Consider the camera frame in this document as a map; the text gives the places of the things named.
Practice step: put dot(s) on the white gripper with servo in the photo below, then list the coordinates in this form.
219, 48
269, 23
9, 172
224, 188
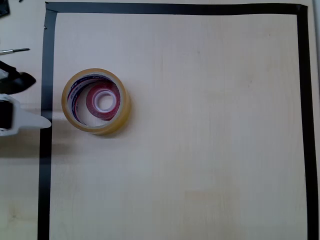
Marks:
22, 117

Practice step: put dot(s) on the small red tape roll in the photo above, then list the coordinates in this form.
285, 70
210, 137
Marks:
91, 102

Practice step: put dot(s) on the big clear yellowish tape roll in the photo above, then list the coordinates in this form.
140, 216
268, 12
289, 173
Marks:
125, 112

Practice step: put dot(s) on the black webcam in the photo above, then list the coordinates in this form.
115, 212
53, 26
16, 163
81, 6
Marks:
22, 81

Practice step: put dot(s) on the black object at table corner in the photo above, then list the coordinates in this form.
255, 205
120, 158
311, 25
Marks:
4, 7

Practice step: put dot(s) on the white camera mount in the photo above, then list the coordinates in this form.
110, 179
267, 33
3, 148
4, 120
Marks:
3, 75

